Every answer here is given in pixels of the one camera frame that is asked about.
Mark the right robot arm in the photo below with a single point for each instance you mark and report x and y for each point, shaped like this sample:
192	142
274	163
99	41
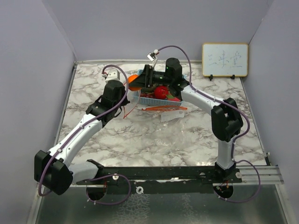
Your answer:
225	117

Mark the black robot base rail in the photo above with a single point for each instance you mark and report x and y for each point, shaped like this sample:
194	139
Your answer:
160	180

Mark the light blue plastic basket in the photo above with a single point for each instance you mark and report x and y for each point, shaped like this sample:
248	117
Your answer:
154	101

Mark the bright red apple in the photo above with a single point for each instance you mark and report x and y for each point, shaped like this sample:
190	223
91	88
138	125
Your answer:
161	92

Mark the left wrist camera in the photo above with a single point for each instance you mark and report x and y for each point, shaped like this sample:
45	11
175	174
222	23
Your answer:
113	75

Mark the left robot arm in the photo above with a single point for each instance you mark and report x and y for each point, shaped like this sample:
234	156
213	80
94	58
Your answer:
54	169

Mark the small whiteboard with stand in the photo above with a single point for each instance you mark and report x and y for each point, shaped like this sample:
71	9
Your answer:
225	60

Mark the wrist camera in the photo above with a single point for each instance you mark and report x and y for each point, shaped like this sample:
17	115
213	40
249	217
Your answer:
113	75
152	56

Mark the pink peach with leaf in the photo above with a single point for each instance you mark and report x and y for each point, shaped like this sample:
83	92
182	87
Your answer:
172	98

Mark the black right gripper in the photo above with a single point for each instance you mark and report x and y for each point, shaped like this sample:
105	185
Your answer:
145	79

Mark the red grape bunch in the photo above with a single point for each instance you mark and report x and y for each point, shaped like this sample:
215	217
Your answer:
147	95

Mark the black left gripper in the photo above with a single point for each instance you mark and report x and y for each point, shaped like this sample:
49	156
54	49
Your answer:
125	101

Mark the clear zip bag orange zipper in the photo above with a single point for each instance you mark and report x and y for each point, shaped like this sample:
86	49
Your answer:
134	101

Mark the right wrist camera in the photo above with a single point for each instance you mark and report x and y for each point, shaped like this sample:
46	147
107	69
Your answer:
152	56

